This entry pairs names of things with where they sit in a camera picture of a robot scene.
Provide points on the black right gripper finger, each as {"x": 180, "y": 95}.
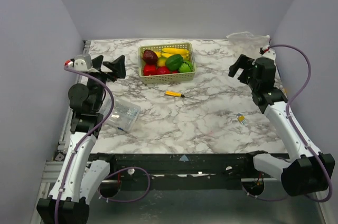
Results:
{"x": 243, "y": 78}
{"x": 241, "y": 63}

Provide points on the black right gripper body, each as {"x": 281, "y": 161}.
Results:
{"x": 244, "y": 71}

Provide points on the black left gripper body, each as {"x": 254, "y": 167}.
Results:
{"x": 103, "y": 75}

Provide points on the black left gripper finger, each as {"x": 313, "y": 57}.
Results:
{"x": 117, "y": 67}
{"x": 97, "y": 63}

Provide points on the clear zip top bag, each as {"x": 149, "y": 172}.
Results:
{"x": 247, "y": 43}

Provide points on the dark red apple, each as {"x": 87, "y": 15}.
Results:
{"x": 150, "y": 57}

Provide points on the green bell pepper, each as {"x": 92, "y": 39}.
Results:
{"x": 174, "y": 62}

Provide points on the green striped watermelon toy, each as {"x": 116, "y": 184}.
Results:
{"x": 186, "y": 66}

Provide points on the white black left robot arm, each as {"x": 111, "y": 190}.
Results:
{"x": 79, "y": 139}

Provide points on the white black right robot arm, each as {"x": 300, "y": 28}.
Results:
{"x": 308, "y": 169}

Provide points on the red tomato toy left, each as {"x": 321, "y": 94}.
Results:
{"x": 149, "y": 70}

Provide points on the red tomato toy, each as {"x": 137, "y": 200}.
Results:
{"x": 163, "y": 70}
{"x": 149, "y": 70}

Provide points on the small yellow blue clip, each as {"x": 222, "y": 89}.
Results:
{"x": 241, "y": 118}

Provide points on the red tomato toy middle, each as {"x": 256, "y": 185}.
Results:
{"x": 163, "y": 70}

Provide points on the yellow green mango toy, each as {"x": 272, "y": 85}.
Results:
{"x": 161, "y": 61}

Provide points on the clear plastic box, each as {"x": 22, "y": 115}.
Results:
{"x": 123, "y": 115}

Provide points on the yellow banana upper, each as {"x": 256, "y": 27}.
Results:
{"x": 182, "y": 52}

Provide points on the beige perforated plastic basket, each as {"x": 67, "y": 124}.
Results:
{"x": 175, "y": 75}

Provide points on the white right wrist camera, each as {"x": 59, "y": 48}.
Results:
{"x": 268, "y": 52}

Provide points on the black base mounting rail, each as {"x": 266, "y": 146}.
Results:
{"x": 163, "y": 172}

